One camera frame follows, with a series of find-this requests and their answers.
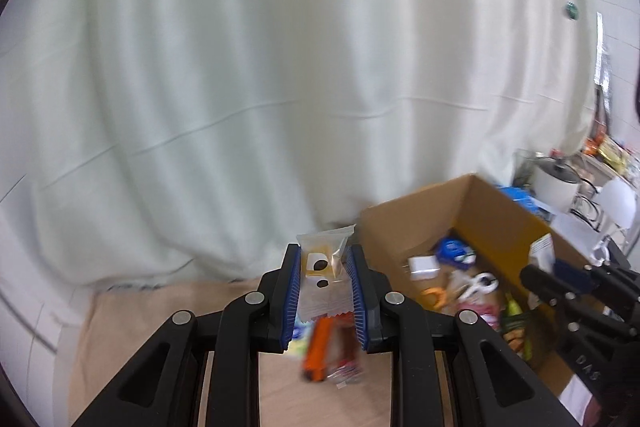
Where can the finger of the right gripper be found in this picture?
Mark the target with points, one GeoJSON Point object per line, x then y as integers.
{"type": "Point", "coordinates": [569, 274]}

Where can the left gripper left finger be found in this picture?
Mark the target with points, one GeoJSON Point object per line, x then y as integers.
{"type": "Point", "coordinates": [204, 366]}

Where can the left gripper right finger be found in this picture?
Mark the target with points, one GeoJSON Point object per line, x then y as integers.
{"type": "Point", "coordinates": [443, 364]}

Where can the green cracker packet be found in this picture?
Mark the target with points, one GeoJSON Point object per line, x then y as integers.
{"type": "Point", "coordinates": [515, 326]}

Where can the orange bead keychain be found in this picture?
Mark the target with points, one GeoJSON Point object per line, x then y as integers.
{"type": "Point", "coordinates": [434, 298]}

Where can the red sausage snack pack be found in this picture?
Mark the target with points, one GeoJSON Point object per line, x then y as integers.
{"type": "Point", "coordinates": [346, 370]}

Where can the orange snack bar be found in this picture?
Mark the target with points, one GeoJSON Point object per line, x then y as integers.
{"type": "Point", "coordinates": [314, 364]}

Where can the tissue pack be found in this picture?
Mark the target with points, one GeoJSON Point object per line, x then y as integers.
{"type": "Point", "coordinates": [301, 337]}

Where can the white plastic clip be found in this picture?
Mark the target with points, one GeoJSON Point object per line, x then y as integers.
{"type": "Point", "coordinates": [481, 284]}

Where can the clear candy packet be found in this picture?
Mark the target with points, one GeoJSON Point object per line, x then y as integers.
{"type": "Point", "coordinates": [477, 309]}

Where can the white rice cooker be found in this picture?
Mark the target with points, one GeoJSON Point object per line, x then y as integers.
{"type": "Point", "coordinates": [554, 183]}

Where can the white desk lamp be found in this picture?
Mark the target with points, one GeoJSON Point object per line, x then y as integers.
{"type": "Point", "coordinates": [617, 205]}

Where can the cardboard box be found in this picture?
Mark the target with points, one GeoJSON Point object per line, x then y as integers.
{"type": "Point", "coordinates": [498, 230]}

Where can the blue tape dispenser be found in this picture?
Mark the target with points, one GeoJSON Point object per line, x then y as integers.
{"type": "Point", "coordinates": [455, 253]}

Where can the white charger block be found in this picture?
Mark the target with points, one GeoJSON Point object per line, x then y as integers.
{"type": "Point", "coordinates": [423, 268]}

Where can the teal curtain pin badge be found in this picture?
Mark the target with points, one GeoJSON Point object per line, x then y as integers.
{"type": "Point", "coordinates": [571, 11]}

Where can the white curtain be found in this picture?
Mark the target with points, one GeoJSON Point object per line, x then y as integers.
{"type": "Point", "coordinates": [170, 137]}

